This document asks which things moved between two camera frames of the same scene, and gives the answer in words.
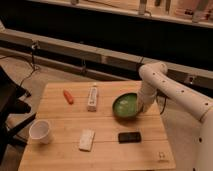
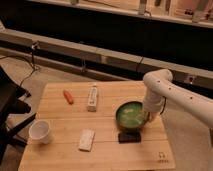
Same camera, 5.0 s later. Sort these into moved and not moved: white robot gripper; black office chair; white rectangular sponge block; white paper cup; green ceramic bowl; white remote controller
Moved: green ceramic bowl; white robot gripper
Not moved: white rectangular sponge block; white paper cup; black office chair; white remote controller
